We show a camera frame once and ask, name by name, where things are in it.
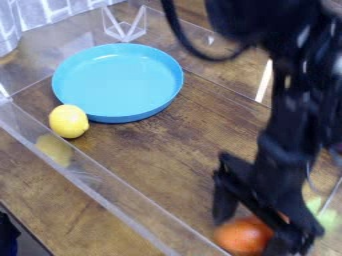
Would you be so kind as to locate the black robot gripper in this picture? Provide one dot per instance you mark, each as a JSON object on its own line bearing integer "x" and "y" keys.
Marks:
{"x": 267, "y": 186}

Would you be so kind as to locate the orange toy carrot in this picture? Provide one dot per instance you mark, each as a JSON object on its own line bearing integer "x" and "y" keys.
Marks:
{"x": 245, "y": 235}

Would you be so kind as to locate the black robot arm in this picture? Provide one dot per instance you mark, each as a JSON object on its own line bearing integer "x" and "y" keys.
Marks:
{"x": 301, "y": 34}

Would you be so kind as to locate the blue plastic plate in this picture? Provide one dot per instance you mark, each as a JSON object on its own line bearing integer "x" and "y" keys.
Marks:
{"x": 120, "y": 82}

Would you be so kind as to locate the yellow toy lemon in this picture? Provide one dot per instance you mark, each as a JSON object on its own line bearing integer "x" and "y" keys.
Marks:
{"x": 68, "y": 121}

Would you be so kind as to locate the clear acrylic barrier wall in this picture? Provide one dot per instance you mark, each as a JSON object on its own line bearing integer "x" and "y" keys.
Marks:
{"x": 154, "y": 223}

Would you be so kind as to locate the clear acrylic triangular bracket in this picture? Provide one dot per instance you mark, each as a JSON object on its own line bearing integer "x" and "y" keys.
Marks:
{"x": 120, "y": 30}

